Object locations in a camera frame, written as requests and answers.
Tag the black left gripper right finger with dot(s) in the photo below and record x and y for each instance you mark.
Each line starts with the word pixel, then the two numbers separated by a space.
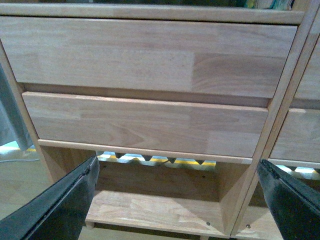
pixel 294 206

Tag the left unit lower drawer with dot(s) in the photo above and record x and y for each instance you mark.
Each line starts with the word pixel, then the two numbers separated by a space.
pixel 197 128

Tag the yellow black floor tape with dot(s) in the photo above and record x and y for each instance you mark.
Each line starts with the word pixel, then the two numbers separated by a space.
pixel 128 157

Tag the unit drawer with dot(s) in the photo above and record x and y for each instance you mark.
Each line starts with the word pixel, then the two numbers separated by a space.
pixel 309 86
pixel 177 56
pixel 197 128
pixel 299 137

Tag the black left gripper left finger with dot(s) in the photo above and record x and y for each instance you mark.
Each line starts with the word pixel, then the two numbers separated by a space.
pixel 59 212

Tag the wooden shelf unit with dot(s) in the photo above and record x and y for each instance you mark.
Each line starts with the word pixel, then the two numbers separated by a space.
pixel 188 94
pixel 255 222

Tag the left wooden shelf unit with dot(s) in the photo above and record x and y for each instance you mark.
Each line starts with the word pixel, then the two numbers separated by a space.
pixel 188 94

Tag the grey curtain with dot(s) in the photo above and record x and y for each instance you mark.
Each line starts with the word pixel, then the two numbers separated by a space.
pixel 12 126

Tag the right unit lower drawer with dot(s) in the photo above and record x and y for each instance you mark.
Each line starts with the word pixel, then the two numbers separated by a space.
pixel 299 137

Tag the right unit upper drawer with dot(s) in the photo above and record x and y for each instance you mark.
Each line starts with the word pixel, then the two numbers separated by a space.
pixel 309 86

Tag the colourful books on shelf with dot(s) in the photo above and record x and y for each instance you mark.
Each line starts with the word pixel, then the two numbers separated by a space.
pixel 280 5

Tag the left unit upper drawer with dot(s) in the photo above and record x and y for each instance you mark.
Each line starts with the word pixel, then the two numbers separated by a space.
pixel 177 56

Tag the right wooden shelf unit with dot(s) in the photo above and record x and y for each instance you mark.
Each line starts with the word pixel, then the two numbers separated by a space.
pixel 255 222

